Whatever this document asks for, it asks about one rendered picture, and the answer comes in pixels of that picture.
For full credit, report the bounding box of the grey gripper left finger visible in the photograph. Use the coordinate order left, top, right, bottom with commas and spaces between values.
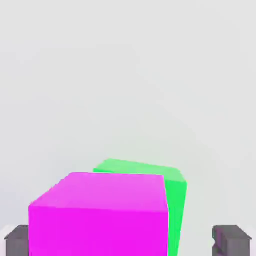
0, 224, 30, 256

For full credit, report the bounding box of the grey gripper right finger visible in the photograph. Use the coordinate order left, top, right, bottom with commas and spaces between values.
211, 224, 256, 256

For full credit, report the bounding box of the small green cube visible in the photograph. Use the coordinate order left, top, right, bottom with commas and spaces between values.
92, 158, 189, 256

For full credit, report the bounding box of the small magenta cube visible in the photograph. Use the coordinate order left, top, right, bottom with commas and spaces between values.
28, 171, 170, 256

